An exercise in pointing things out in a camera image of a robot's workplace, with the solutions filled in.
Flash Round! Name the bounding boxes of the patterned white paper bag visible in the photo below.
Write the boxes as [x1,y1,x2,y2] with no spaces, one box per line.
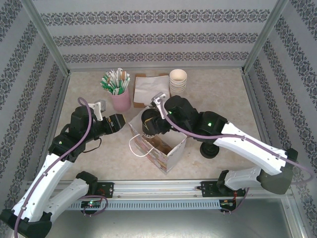
[128,106,188,175]

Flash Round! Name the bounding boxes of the pink holder cup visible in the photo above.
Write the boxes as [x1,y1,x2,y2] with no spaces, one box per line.
[110,88,132,112]

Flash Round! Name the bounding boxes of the white napkins on tray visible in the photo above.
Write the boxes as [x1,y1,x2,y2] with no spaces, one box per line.
[133,73,171,109]

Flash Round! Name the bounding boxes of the grey metal sheet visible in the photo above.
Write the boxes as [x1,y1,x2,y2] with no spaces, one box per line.
[14,198,305,238]

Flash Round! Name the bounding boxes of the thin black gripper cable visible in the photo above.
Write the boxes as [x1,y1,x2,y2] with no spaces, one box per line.
[83,137,102,152]

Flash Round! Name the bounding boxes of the aluminium frame side rail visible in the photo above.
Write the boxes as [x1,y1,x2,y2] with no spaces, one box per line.
[42,73,72,164]
[241,69,307,238]

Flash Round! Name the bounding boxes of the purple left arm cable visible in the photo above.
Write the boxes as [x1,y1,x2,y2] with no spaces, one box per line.
[14,97,109,238]

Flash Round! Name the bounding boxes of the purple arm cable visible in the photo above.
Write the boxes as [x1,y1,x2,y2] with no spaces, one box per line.
[158,98,314,216]
[14,97,109,238]

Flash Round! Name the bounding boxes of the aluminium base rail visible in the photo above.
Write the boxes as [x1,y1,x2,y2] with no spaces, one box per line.
[24,179,292,199]

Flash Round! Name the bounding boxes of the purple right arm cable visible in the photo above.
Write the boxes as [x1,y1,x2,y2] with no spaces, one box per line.
[158,98,314,216]

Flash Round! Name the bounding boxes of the grey slotted cable duct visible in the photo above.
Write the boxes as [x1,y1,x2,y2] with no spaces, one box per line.
[66,199,221,211]

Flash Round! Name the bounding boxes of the aluminium frame post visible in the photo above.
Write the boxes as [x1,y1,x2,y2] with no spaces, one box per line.
[19,0,71,75]
[242,0,290,74]

